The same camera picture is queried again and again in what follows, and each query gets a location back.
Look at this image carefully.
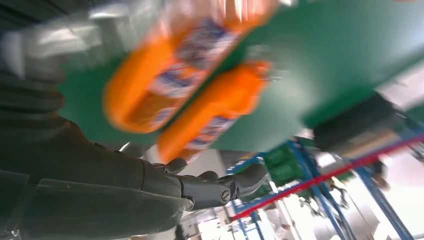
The green plastic crate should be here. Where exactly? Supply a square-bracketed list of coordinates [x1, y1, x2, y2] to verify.
[264, 145, 307, 186]

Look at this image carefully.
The blue metal rack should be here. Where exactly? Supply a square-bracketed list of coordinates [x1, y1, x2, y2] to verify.
[228, 132, 424, 240]

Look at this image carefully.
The white table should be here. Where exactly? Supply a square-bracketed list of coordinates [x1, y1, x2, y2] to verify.
[375, 71, 424, 112]

